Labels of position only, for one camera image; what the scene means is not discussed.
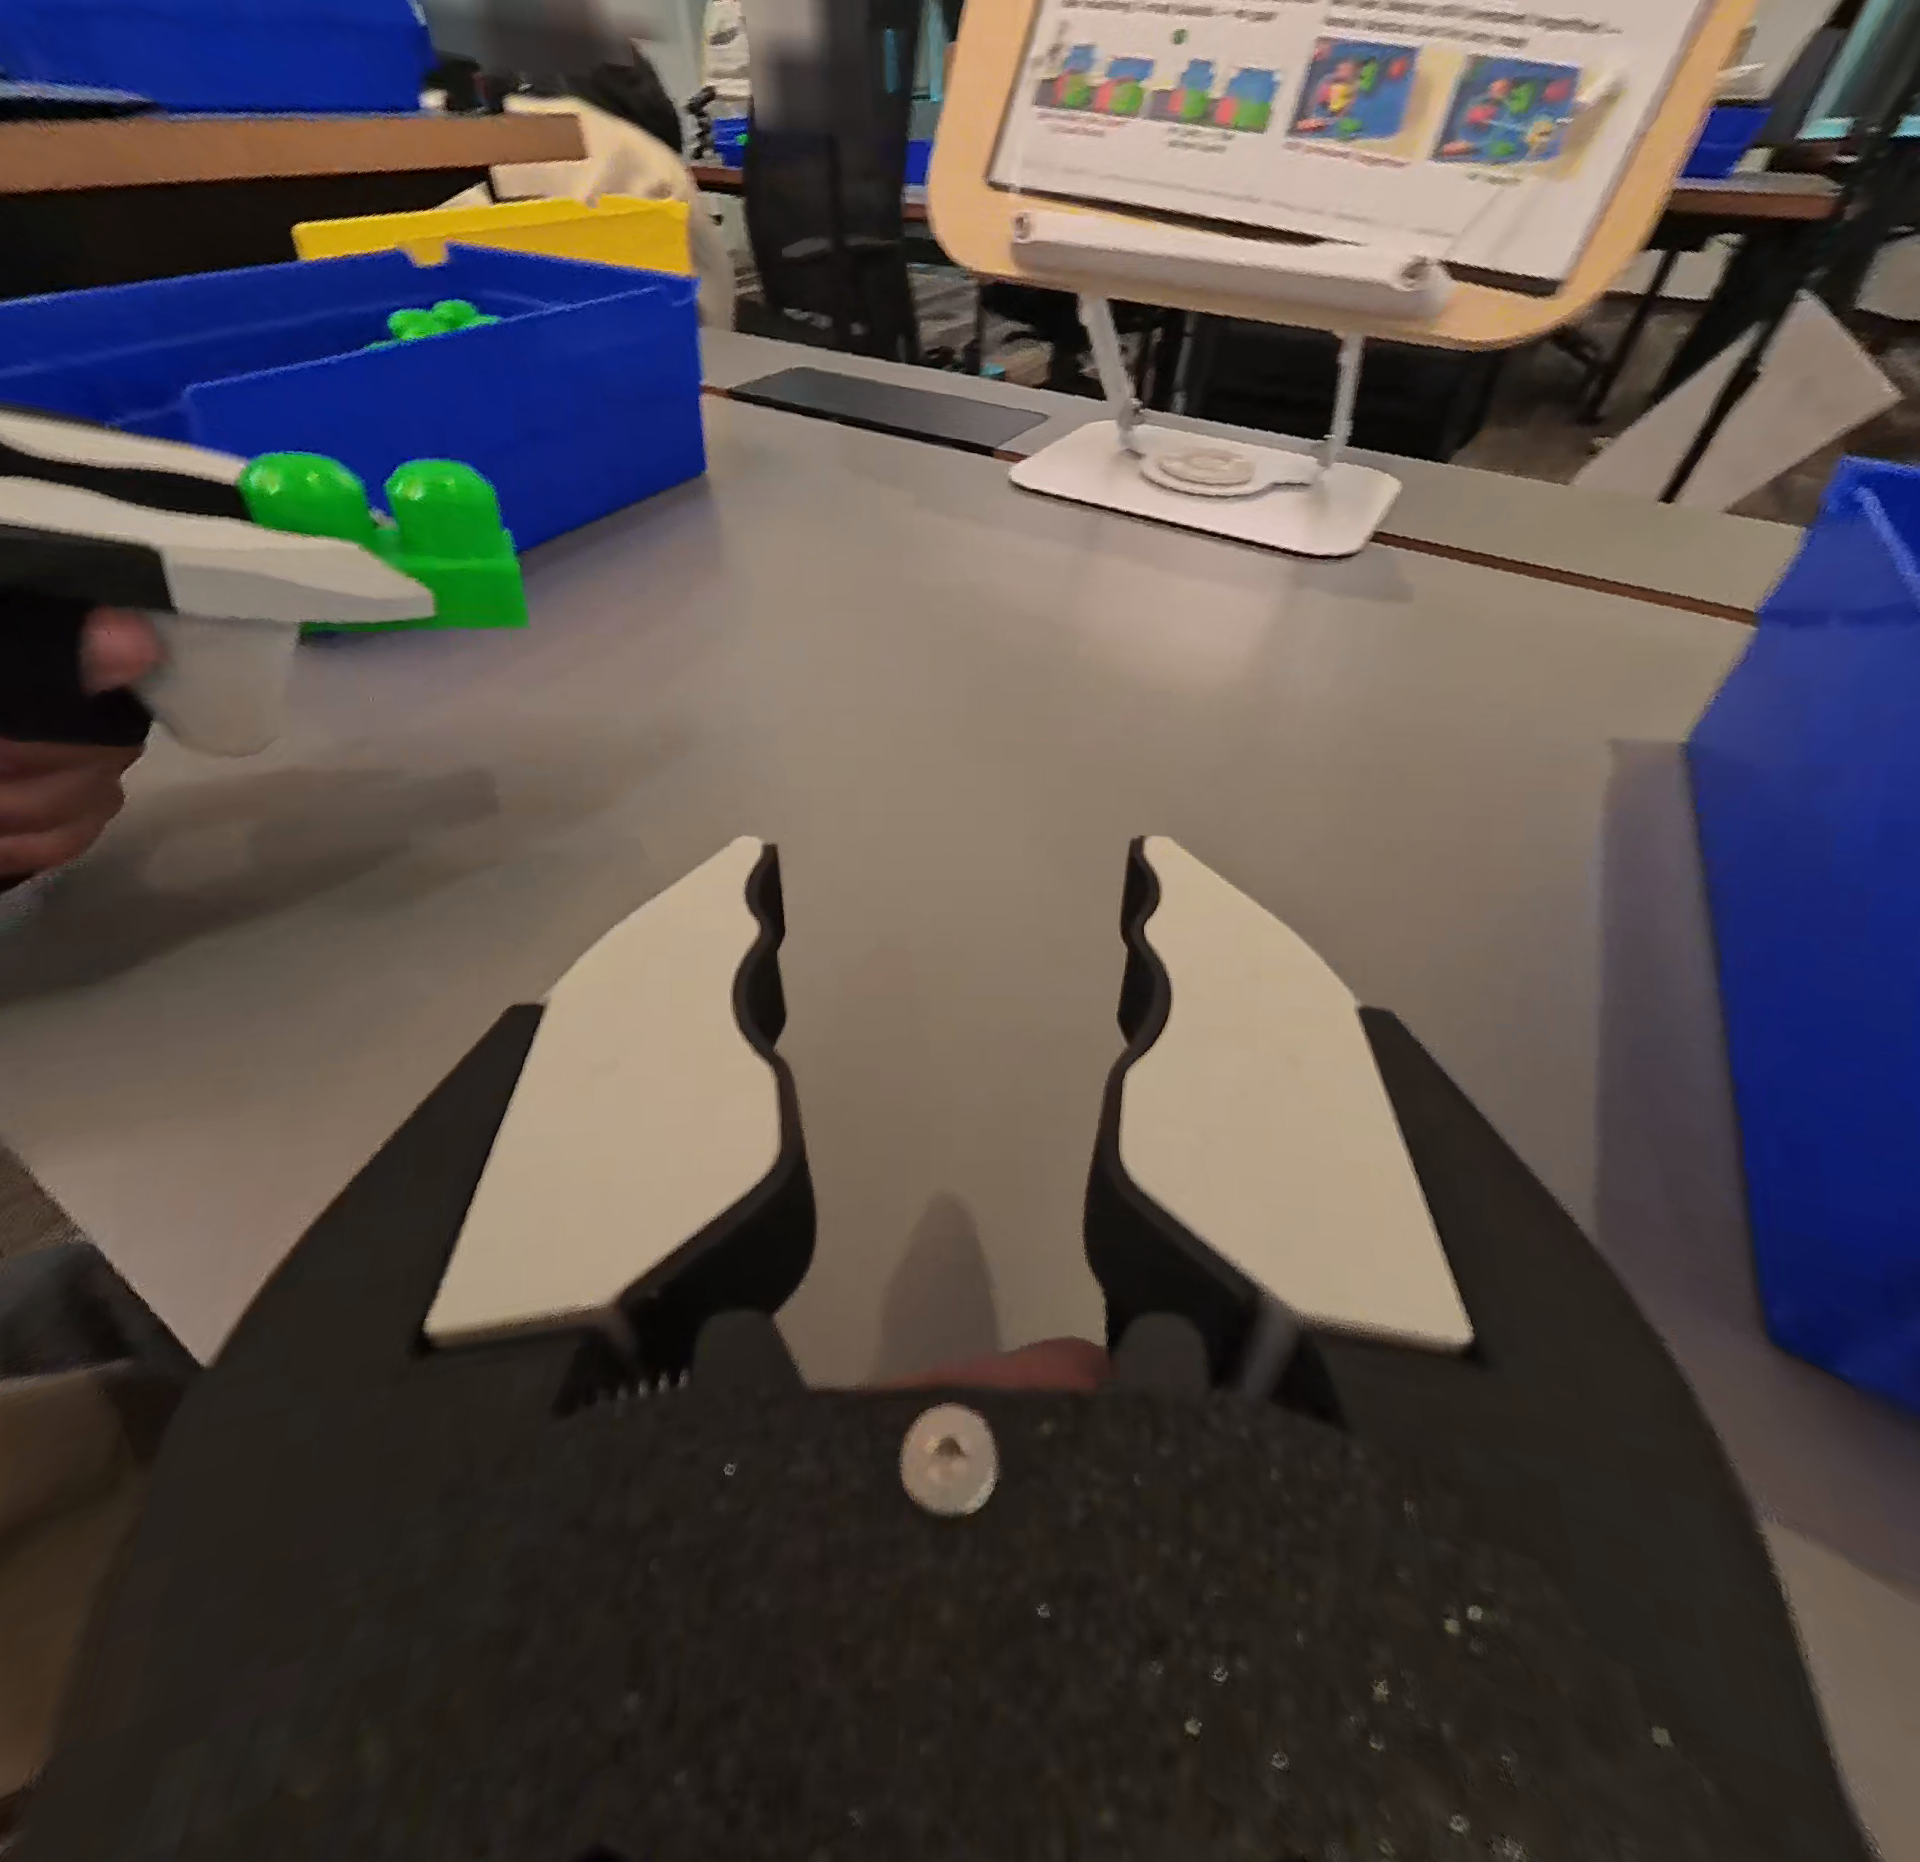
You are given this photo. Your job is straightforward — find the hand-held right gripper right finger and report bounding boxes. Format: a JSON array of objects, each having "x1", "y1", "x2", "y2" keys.
[{"x1": 1085, "y1": 837, "x2": 1476, "y2": 1355}]

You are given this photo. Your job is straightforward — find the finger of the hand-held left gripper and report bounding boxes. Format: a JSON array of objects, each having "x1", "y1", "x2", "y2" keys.
[
  {"x1": 0, "y1": 408, "x2": 256, "y2": 530},
  {"x1": 0, "y1": 499, "x2": 435, "y2": 760}
]

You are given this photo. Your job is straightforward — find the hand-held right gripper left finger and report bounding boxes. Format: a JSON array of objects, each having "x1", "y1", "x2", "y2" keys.
[{"x1": 427, "y1": 842, "x2": 818, "y2": 1355}]

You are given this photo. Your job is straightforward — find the green double toy block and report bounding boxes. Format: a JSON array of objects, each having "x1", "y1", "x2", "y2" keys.
[{"x1": 242, "y1": 453, "x2": 529, "y2": 638}]

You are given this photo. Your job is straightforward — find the blue plastic bin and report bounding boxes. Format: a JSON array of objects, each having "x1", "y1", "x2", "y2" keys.
[
  {"x1": 0, "y1": 242, "x2": 705, "y2": 560},
  {"x1": 0, "y1": 0, "x2": 435, "y2": 114},
  {"x1": 1686, "y1": 459, "x2": 1920, "y2": 1414}
]

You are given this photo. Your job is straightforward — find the person's left hand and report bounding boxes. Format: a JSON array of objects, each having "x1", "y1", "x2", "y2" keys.
[{"x1": 0, "y1": 615, "x2": 157, "y2": 880}]

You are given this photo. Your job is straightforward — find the wooden shelf board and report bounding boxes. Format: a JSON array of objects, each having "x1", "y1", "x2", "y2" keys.
[{"x1": 0, "y1": 114, "x2": 588, "y2": 203}]

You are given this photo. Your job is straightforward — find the yellow plastic bin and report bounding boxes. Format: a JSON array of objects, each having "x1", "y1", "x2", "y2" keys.
[{"x1": 291, "y1": 199, "x2": 698, "y2": 283}]

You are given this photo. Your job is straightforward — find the white document stand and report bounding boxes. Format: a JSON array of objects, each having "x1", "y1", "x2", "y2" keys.
[{"x1": 1009, "y1": 215, "x2": 1460, "y2": 560}]

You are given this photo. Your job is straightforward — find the black inset table panel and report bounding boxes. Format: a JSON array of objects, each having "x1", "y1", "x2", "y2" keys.
[{"x1": 729, "y1": 366, "x2": 1051, "y2": 453}]

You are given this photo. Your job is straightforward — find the black office chair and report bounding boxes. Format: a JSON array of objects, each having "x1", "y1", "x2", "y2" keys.
[{"x1": 736, "y1": 0, "x2": 936, "y2": 366}]

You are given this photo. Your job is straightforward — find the white folded sign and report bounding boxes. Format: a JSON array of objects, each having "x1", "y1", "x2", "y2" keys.
[{"x1": 1577, "y1": 296, "x2": 1897, "y2": 512}]

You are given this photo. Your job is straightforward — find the wooden clipboard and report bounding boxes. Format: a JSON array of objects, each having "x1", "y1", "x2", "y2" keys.
[{"x1": 930, "y1": 0, "x2": 1778, "y2": 352}]

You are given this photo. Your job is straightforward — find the black tripod stand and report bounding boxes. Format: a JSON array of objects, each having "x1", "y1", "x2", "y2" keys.
[{"x1": 1664, "y1": 32, "x2": 1920, "y2": 501}]

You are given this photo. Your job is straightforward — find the printed instruction sheet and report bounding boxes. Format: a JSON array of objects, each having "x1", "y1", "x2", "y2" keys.
[{"x1": 990, "y1": 0, "x2": 1743, "y2": 283}]

